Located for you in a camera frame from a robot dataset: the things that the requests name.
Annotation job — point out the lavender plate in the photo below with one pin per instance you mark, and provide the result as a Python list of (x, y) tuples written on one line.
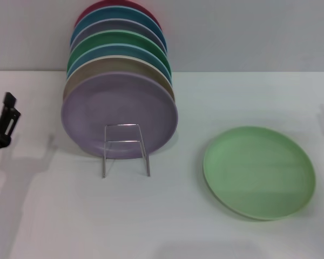
[(110, 102)]

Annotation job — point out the maroon plate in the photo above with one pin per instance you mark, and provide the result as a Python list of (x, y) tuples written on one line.
[(97, 6)]

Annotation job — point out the light green plate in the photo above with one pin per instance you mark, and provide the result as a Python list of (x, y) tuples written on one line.
[(259, 172)]

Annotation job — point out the tan plate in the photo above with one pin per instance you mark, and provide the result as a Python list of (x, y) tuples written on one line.
[(110, 64)]

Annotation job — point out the light blue plate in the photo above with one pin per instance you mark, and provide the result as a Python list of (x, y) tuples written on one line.
[(110, 50)]

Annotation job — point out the dark green plate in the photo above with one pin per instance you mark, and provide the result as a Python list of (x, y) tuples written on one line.
[(110, 37)]

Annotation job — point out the teal blue plate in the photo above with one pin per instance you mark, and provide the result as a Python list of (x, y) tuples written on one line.
[(110, 14)]

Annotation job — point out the grey purple plate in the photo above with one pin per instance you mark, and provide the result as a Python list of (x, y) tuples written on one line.
[(110, 25)]

